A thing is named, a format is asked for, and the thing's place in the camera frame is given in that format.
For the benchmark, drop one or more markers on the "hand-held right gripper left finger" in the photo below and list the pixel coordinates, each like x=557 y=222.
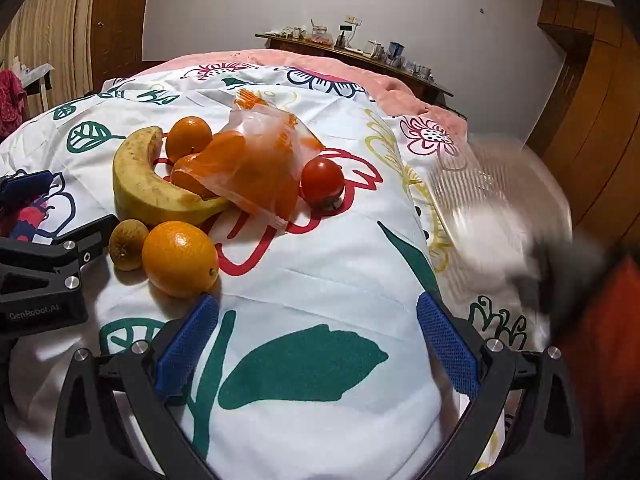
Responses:
x=185 y=350

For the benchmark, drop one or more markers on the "small white table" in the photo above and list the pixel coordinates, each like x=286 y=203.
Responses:
x=35 y=75

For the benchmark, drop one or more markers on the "wooden headboard shelf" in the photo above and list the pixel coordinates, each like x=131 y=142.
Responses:
x=350 y=57

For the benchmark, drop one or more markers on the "grey cloth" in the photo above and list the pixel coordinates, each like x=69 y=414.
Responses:
x=565 y=270

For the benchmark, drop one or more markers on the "pink quilt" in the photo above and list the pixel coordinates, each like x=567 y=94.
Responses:
x=400 y=90

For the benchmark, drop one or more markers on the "dark red cloth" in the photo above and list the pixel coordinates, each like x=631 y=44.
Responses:
x=10 y=100

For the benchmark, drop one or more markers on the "small black sign stand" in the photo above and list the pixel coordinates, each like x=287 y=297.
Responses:
x=342 y=36

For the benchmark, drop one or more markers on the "white perforated plastic basket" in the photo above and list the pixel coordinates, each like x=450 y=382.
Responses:
x=480 y=185

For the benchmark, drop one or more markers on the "glass jar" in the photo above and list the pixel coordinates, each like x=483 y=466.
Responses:
x=320 y=35

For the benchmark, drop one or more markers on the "small orange tomato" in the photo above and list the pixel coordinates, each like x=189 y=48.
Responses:
x=187 y=177

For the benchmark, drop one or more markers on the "white wall socket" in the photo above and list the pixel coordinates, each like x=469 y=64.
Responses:
x=352 y=21

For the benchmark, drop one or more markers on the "clear kettle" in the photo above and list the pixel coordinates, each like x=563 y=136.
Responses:
x=372 y=49

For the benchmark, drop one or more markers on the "blue and white jug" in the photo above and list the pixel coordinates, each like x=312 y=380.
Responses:
x=395 y=52

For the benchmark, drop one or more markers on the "red tomato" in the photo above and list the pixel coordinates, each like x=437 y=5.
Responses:
x=322 y=180

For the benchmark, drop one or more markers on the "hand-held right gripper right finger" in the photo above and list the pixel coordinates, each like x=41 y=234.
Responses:
x=447 y=345

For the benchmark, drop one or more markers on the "orange-red cloth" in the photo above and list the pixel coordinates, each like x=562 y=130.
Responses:
x=610 y=350

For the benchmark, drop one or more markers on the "brown wooden wardrobe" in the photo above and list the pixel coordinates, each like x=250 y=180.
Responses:
x=595 y=110

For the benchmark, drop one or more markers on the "brown wooden door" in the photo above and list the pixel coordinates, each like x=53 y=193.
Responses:
x=115 y=20

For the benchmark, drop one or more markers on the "row of small cups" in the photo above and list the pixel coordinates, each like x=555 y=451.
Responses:
x=420 y=67

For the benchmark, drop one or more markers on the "small glass ornaments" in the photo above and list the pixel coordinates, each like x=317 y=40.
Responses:
x=289 y=33

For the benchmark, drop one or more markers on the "small brown round fruit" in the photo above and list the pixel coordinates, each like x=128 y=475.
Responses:
x=127 y=245

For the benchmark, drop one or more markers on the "small orange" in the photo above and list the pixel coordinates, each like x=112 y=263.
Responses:
x=189 y=135

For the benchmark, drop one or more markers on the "white floral blanket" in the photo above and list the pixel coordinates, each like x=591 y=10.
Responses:
x=325 y=270

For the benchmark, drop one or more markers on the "yellow banana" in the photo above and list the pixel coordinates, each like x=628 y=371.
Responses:
x=135 y=185

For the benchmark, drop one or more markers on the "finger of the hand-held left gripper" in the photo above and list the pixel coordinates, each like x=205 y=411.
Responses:
x=65 y=255
x=30 y=185

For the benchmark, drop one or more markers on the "large orange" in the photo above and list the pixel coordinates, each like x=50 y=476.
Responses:
x=180 y=258

